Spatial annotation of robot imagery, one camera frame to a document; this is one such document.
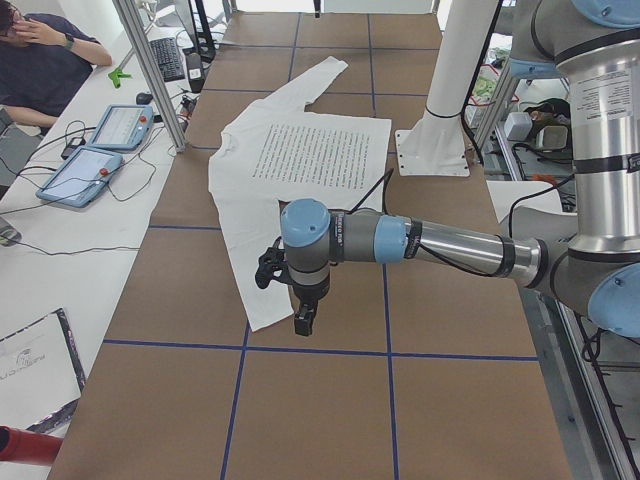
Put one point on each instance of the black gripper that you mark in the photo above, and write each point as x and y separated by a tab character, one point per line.
308	293

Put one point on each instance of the white long-sleeve printed shirt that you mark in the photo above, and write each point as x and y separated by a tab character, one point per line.
275	151

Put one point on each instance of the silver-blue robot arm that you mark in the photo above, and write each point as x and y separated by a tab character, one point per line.
595	46

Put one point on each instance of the white central mounting column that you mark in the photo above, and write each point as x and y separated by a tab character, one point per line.
435	145

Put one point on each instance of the upper blue teach pendant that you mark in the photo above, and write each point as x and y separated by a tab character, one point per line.
122	127

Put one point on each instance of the blue teach pendant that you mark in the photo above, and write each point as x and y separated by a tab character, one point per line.
122	127
81	177

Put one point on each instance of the lower blue teach pendant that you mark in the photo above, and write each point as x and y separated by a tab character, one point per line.
81	177

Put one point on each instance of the black computer mouse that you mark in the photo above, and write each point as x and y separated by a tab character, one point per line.
143	98

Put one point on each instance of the black computer keyboard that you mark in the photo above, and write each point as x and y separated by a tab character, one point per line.
168	58

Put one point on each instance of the green plastic clamp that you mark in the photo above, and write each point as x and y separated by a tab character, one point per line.
116	76

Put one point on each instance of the red cylindrical object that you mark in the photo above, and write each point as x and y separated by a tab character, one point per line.
27	447

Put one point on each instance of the seated person in dark shirt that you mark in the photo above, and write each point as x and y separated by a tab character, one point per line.
45	60

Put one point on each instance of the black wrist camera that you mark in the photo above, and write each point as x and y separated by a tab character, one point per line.
272	266

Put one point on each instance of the aluminium frame post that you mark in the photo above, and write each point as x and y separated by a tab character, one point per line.
130	20

